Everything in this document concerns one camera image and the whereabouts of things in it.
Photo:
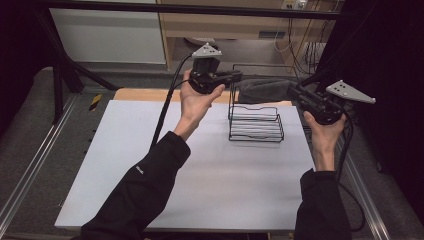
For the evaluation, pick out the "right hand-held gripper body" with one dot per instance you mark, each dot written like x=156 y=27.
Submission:
x=328 y=103

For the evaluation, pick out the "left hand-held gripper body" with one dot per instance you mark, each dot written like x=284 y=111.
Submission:
x=204 y=71

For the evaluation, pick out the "grey terry towel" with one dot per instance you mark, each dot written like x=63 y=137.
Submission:
x=263 y=90

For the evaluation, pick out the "person's right hand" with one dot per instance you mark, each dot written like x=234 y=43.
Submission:
x=325 y=136

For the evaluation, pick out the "person's left hand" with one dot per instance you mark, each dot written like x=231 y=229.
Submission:
x=195 y=105

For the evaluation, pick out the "wooden shelf unit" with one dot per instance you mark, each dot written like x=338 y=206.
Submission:
x=240 y=28

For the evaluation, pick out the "wooden board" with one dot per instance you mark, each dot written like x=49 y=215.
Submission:
x=146 y=94

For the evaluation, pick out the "white power strip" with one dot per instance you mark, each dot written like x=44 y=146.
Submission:
x=294 y=4

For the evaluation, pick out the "black curtain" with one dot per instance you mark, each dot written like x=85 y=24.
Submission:
x=393 y=50
x=16 y=50

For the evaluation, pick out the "white cabinet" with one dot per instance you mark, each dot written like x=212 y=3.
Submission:
x=106 y=36

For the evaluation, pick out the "black tripod stand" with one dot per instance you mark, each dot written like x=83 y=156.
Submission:
x=60 y=70

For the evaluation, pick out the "black frame bar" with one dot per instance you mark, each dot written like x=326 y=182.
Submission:
x=200 y=10

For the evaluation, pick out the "aluminium rail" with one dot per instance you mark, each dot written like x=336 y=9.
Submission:
x=363 y=193
x=36 y=160

